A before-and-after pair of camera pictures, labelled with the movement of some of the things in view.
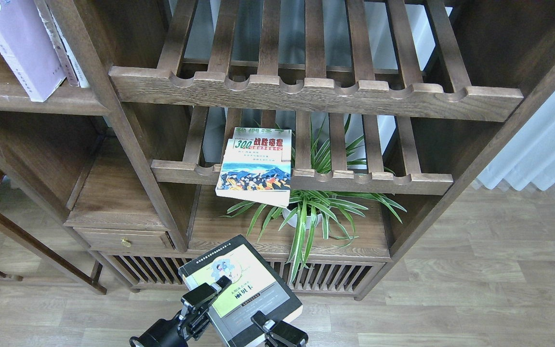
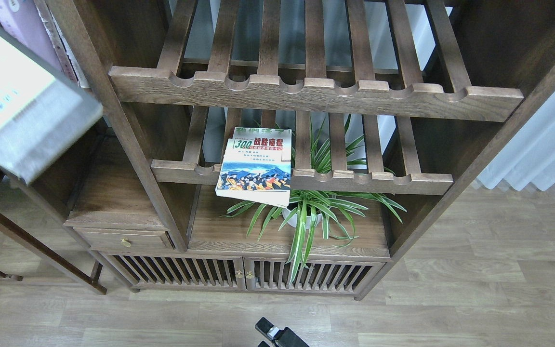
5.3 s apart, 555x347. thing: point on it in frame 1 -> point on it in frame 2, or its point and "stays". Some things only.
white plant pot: [293, 221] stays
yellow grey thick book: [254, 287] -> [23, 112]
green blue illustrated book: [256, 166] stays
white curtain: [551, 149] stays
